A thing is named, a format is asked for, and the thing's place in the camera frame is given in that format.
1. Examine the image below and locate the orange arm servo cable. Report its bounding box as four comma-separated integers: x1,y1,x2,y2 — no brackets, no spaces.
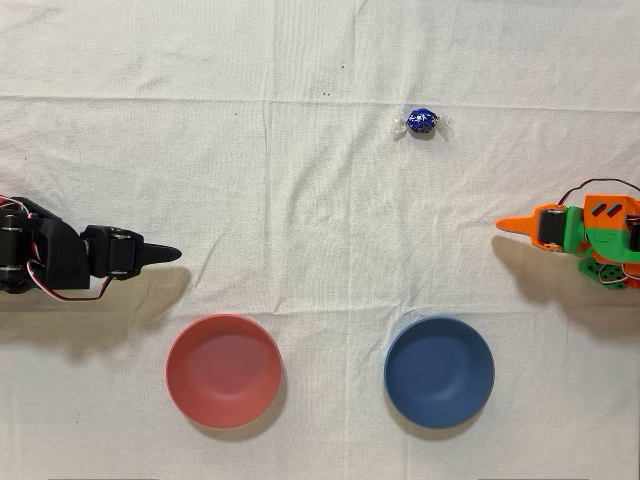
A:
558,178,640,209

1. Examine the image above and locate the black arm servo cable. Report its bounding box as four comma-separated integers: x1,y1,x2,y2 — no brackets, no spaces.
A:
27,257,115,302
0,194,39,219

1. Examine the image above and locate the blue bowl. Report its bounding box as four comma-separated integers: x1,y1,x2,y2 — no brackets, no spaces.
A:
383,315,496,430

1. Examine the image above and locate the blue candy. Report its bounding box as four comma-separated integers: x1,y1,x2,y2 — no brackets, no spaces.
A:
391,105,454,141

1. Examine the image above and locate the white tablecloth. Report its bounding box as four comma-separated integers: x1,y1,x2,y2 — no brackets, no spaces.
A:
0,0,640,480

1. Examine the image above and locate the pink bowl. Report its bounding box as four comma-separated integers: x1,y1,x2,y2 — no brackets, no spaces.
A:
165,313,284,430

